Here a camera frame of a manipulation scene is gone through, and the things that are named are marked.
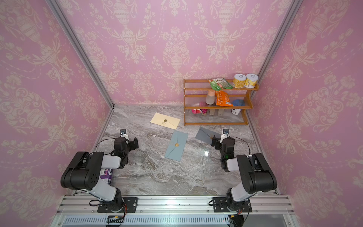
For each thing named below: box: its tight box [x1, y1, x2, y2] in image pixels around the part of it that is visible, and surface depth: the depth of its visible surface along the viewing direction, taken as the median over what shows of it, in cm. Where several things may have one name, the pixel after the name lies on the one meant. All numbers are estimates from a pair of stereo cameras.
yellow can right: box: [243, 73, 260, 89], surface depth 91 cm
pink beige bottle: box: [205, 89, 216, 105], surface depth 99 cm
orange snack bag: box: [215, 90, 234, 107], surface depth 101 cm
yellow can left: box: [232, 73, 247, 89], surface depth 91 cm
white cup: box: [231, 108, 242, 116], surface depth 111 cm
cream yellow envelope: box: [149, 112, 181, 130], surface depth 112 cm
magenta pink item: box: [191, 108, 208, 114], surface depth 109 cm
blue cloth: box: [232, 98, 246, 107], surface depth 109 cm
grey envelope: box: [194, 126, 222, 145], surface depth 105 cm
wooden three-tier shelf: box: [182, 78, 260, 126], surface depth 110 cm
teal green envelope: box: [164, 130, 189, 162], surface depth 99 cm
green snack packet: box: [208, 77, 234, 91], surface depth 91 cm
